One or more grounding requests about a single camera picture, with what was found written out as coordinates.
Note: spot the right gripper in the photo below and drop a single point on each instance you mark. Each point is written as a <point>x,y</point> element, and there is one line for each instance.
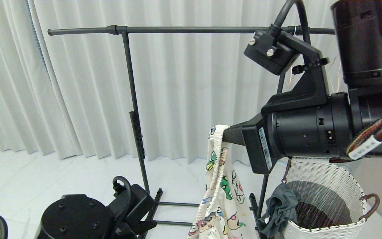
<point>303,136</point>

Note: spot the cream printed garment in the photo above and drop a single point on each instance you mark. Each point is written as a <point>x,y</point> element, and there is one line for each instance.
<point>224,205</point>

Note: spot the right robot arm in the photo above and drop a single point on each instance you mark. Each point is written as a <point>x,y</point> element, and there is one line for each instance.
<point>366,39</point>

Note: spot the white laundry basket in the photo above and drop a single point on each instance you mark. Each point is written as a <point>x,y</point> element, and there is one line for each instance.
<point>323,179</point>

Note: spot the black clothes rack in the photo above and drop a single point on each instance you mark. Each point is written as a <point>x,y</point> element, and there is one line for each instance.
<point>177,30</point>

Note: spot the dark grey garment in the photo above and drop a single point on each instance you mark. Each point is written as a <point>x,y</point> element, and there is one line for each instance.
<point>280,209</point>

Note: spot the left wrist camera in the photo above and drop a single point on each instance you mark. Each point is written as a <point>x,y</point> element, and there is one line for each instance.
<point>134,202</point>

